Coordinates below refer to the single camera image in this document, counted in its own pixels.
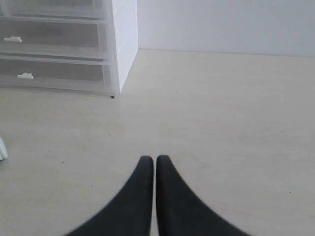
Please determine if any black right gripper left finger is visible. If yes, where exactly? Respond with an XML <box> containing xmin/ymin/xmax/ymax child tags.
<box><xmin>68</xmin><ymin>156</ymin><xmax>154</xmax><ymax>236</ymax></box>

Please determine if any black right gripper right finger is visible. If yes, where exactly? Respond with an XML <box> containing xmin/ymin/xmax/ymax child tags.
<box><xmin>156</xmin><ymin>155</ymin><xmax>248</xmax><ymax>236</ymax></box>

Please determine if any white pill bottle blue label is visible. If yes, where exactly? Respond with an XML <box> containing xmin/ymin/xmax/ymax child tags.
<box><xmin>0</xmin><ymin>138</ymin><xmax>8</xmax><ymax>161</ymax></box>

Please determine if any white plastic drawer cabinet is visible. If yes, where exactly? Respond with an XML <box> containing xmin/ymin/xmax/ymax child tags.
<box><xmin>0</xmin><ymin>0</ymin><xmax>139</xmax><ymax>94</ymax></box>

